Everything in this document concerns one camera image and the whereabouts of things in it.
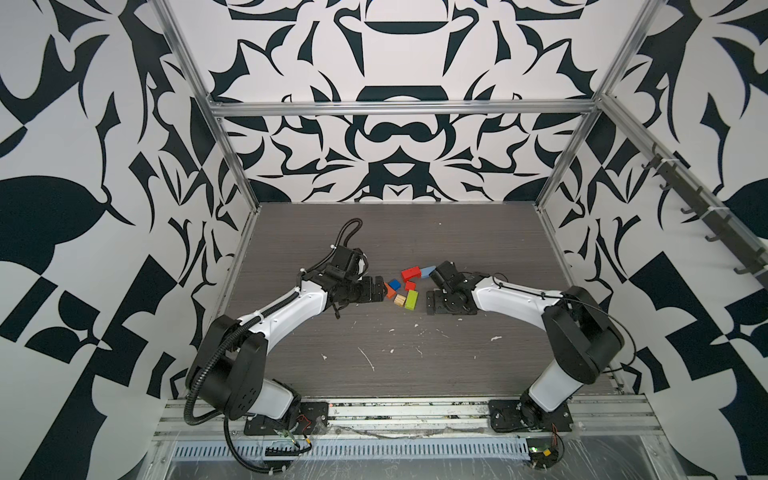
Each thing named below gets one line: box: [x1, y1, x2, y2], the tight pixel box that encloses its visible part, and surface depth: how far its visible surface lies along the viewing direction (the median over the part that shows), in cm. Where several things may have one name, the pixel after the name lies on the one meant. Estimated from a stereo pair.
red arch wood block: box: [402, 266, 421, 282], surface depth 101 cm
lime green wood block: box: [405, 290, 419, 311], surface depth 96 cm
